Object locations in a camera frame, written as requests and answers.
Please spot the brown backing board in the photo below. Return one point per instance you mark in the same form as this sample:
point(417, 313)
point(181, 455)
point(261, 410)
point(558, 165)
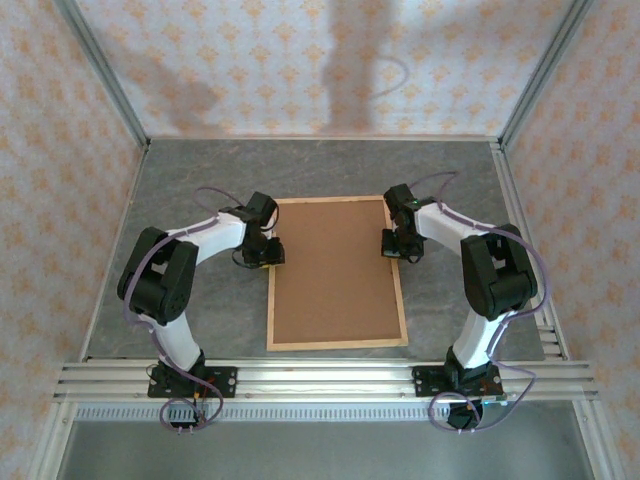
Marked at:
point(335, 280)

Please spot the light wooden picture frame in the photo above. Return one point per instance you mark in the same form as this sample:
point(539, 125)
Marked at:
point(335, 345)

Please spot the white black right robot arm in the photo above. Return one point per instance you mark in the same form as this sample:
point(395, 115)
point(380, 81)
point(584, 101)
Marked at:
point(442, 225)

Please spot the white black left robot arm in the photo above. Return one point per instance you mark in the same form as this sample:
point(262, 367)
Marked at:
point(215, 240)

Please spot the black electronics box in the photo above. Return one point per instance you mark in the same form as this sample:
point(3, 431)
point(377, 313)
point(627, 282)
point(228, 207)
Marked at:
point(462, 417)

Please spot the grey metal panel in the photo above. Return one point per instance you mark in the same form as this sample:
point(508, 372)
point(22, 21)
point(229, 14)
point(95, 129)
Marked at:
point(325, 450)

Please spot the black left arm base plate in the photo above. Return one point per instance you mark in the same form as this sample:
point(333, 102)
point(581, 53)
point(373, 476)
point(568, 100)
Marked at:
point(225, 382)

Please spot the wide aluminium base rail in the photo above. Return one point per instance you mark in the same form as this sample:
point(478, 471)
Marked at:
point(325, 380)

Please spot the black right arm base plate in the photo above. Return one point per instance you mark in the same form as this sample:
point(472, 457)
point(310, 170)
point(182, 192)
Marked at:
point(425, 382)

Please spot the aluminium back rail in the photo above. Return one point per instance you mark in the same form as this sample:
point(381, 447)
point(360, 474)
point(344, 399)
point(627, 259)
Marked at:
point(325, 137)

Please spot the aluminium side rail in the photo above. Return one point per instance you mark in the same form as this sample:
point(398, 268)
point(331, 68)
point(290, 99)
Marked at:
point(502, 160)
point(92, 325)

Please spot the aluminium corner post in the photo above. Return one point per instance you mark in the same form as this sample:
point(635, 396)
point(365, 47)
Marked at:
point(110, 75)
point(541, 75)

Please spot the aluminium leg post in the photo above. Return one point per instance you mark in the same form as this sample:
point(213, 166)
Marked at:
point(51, 445)
point(595, 445)

